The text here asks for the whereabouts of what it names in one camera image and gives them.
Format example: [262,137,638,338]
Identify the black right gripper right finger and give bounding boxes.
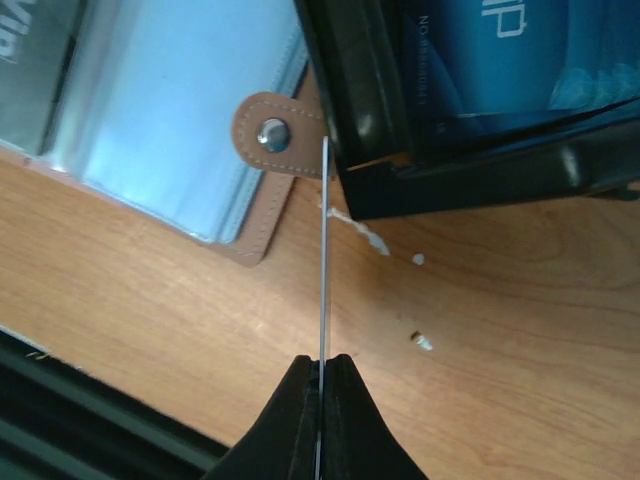
[320,354,426,479]

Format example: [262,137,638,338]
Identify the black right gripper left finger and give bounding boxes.
[204,355,319,480]

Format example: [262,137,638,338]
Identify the black card bin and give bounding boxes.
[296,0,639,220]

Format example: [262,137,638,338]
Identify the blue credit card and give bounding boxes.
[314,136,331,480]

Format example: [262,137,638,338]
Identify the black credit card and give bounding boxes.
[1,0,87,154]

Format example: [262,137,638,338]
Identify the blue card stack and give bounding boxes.
[400,0,639,147]

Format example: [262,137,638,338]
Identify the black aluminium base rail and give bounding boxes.
[1,332,228,479]

